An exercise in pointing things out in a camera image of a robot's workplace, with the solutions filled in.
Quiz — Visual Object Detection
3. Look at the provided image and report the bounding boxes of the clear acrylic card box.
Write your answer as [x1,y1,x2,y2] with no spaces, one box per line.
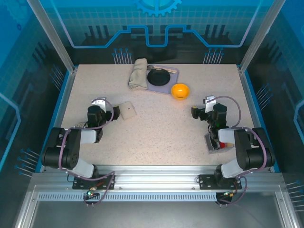
[204,133,236,155]

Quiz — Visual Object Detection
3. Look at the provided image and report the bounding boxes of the orange bowl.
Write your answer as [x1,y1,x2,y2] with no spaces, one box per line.
[171,83,190,100]

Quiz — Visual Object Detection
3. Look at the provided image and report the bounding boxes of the lavender tray mat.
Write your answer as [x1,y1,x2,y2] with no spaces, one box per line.
[147,64,180,94]

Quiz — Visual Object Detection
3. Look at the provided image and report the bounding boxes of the beige folded cloth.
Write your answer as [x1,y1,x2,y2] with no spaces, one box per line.
[128,58,149,90]

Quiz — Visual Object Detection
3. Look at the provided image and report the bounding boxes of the black round plate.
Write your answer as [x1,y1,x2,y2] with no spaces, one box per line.
[146,68,171,86]

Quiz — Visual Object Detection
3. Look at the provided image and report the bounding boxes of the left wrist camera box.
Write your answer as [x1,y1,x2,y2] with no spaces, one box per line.
[91,97,107,111]

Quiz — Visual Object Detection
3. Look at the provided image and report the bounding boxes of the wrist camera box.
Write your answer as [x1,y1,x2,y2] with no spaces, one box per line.
[91,97,107,111]
[204,95,217,114]

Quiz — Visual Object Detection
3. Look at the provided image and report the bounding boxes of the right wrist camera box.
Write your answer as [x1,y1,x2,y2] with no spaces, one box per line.
[204,95,217,114]

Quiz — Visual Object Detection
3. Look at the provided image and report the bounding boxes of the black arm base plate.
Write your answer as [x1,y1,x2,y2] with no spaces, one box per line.
[198,174,243,190]
[72,174,116,190]

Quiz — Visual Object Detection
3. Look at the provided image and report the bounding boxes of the aluminium mounting rail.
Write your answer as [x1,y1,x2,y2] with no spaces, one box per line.
[30,165,285,193]

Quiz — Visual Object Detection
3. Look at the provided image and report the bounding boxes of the slotted cable duct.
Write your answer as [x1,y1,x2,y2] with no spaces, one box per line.
[37,192,218,202]

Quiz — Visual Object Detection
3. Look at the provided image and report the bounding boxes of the aluminium frame post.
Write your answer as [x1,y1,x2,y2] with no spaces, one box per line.
[26,0,78,73]
[238,0,288,73]

